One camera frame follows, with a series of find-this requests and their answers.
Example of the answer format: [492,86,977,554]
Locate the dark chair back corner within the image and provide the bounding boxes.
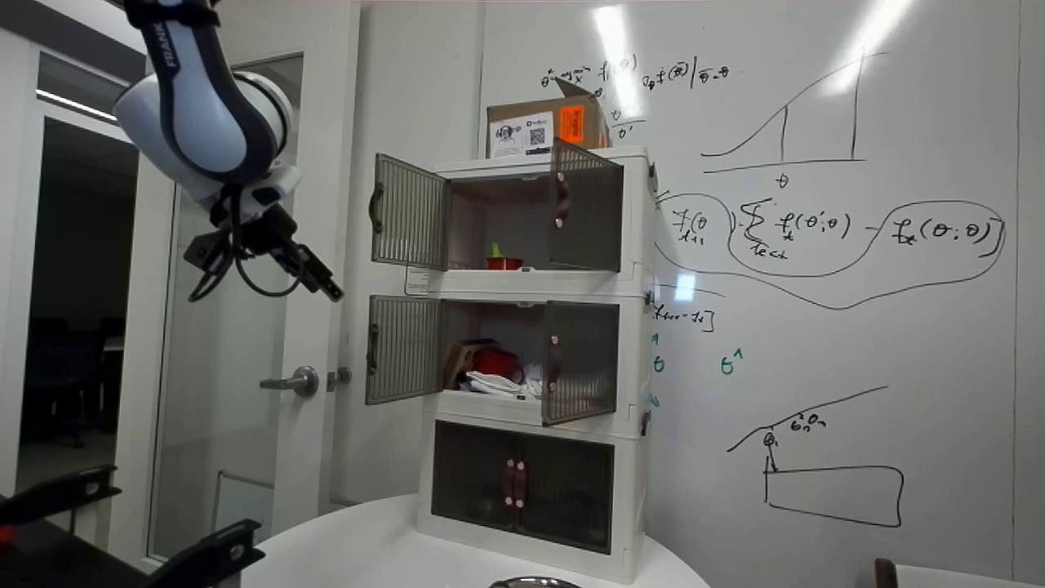
[876,560,900,588]

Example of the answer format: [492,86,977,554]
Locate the red cloth item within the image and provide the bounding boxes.
[443,339,524,389]

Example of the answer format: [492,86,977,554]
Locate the black device foreground left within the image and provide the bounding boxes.
[0,468,266,588]

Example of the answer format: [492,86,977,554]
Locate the metal door lever handle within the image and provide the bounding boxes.
[262,365,322,399]

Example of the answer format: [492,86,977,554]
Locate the white cloth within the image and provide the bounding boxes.
[460,369,544,402]

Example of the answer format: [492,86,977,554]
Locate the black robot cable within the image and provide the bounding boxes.
[185,187,306,308]

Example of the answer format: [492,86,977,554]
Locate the cardboard box with labels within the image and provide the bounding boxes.
[486,83,610,156]

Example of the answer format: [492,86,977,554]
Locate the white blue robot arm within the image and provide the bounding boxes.
[114,0,343,301]

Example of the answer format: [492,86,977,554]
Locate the bottom dark cabinet doors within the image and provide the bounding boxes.
[430,420,615,552]

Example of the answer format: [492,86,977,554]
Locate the white three-tier cabinet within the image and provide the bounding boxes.
[404,151,658,582]

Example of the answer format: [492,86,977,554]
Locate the glass room door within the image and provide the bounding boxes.
[114,33,357,560]

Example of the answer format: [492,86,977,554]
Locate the red yellow toy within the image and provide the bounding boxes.
[486,244,524,271]

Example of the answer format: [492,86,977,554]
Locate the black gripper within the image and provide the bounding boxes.
[183,205,343,301]

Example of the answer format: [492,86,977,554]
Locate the dark round object bottom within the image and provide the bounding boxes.
[491,576,581,588]

